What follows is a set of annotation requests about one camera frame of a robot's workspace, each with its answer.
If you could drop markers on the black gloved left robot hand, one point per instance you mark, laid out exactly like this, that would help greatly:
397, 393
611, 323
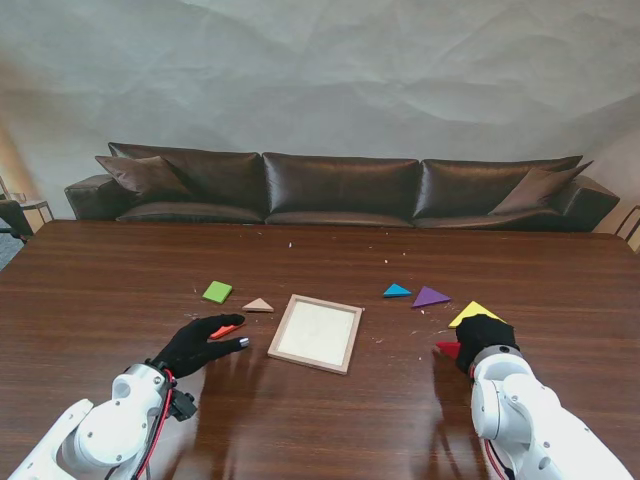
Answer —
197, 345

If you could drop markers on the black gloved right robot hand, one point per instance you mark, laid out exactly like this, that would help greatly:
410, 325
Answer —
484, 340

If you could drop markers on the large yellow triangle piece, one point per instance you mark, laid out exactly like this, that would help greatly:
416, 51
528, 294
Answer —
472, 312

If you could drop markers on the orange parallelogram piece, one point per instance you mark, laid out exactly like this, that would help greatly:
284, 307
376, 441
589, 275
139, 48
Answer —
226, 331

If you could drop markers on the large red triangle piece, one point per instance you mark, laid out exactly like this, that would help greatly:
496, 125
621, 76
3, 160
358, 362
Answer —
449, 349

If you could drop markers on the purple triangle piece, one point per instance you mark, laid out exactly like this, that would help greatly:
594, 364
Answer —
429, 298

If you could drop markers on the small beige triangle piece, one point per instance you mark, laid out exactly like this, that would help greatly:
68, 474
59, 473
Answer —
259, 306

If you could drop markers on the square wooden tangram tray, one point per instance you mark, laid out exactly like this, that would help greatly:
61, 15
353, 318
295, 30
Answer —
315, 335

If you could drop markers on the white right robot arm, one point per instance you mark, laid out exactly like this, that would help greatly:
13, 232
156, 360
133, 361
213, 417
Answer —
530, 425

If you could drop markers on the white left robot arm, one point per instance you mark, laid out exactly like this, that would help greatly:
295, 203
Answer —
95, 430

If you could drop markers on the green square piece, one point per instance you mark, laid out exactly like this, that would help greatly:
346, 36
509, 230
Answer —
218, 292

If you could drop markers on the small blue triangle piece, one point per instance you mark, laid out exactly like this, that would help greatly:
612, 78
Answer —
396, 291

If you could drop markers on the brown sofa cushion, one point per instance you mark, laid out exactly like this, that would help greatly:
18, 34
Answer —
145, 177
537, 192

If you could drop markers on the brown leather sofa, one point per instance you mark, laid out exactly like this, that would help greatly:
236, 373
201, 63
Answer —
340, 190

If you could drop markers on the side table with metal legs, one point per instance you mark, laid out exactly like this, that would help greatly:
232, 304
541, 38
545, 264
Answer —
30, 210

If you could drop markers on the dark metal chair frame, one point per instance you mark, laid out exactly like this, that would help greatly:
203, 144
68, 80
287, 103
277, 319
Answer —
627, 227

